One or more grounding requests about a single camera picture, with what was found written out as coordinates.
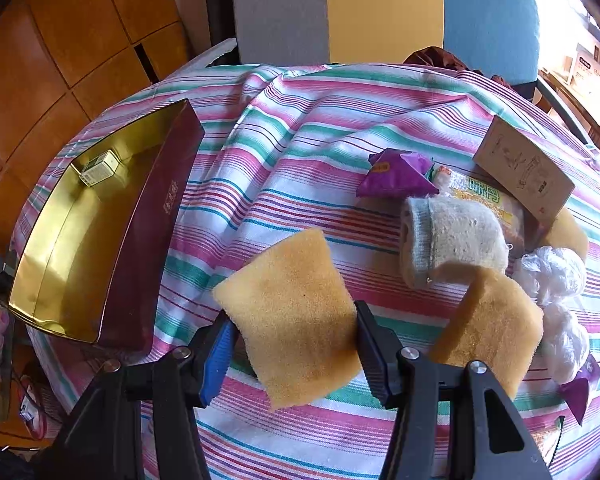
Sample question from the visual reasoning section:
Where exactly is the yellow sponge block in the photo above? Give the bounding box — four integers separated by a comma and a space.
212, 229, 361, 411

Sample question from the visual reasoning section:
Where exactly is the purple snack packet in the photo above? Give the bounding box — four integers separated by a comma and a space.
558, 353, 600, 425
356, 148, 439, 200

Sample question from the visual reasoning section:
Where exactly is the beige cardboard box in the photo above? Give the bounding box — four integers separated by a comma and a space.
474, 116, 574, 226

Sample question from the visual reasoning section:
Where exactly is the yellow sponge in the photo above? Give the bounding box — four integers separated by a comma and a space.
541, 208, 588, 261
428, 268, 543, 398

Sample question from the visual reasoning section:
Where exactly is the gold and maroon tin tray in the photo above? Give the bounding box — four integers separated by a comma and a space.
8, 100, 204, 356

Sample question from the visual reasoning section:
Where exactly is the striped bed sheet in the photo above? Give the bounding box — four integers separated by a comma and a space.
11, 64, 600, 479

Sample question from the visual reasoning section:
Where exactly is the green cracker packet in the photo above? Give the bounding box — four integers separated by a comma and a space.
429, 162, 524, 258

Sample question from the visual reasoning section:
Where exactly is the small green white box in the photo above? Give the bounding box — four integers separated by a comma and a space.
80, 150, 120, 186

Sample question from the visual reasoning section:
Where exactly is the dark red cloth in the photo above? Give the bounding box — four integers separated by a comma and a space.
403, 45, 514, 89

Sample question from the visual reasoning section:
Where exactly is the wooden desk with clutter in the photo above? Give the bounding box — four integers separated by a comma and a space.
539, 40, 600, 149

